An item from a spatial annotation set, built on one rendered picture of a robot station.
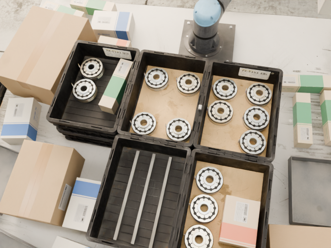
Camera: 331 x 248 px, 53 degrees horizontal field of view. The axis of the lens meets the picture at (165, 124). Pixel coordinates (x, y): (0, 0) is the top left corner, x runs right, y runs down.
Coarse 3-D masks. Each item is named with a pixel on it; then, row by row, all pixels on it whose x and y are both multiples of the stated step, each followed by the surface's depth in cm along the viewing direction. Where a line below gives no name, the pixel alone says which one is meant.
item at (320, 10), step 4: (320, 0) 128; (324, 0) 123; (328, 0) 122; (320, 4) 127; (324, 4) 124; (328, 4) 124; (320, 8) 127; (324, 8) 126; (328, 8) 126; (320, 12) 128; (324, 12) 128; (328, 12) 128
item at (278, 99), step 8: (232, 64) 137; (240, 64) 137; (248, 64) 136; (208, 72) 137; (280, 72) 134; (208, 80) 135; (280, 80) 133; (280, 88) 131; (280, 96) 130; (200, 112) 130; (200, 120) 128; (272, 136) 124; (272, 144) 122; (224, 152) 123; (232, 152) 122; (272, 152) 121; (264, 160) 120; (272, 160) 120
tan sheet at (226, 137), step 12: (240, 84) 144; (240, 96) 142; (240, 108) 140; (264, 108) 139; (240, 120) 138; (204, 132) 137; (216, 132) 137; (228, 132) 136; (240, 132) 136; (264, 132) 135; (204, 144) 135; (216, 144) 135; (228, 144) 134; (252, 144) 133; (264, 156) 131
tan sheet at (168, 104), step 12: (168, 72) 149; (180, 72) 149; (192, 72) 149; (144, 84) 148; (168, 84) 147; (144, 96) 145; (156, 96) 145; (168, 96) 145; (180, 96) 144; (192, 96) 144; (144, 108) 143; (156, 108) 143; (168, 108) 142; (180, 108) 142; (192, 108) 142; (156, 120) 141; (168, 120) 140; (192, 120) 139; (132, 132) 139; (156, 132) 138
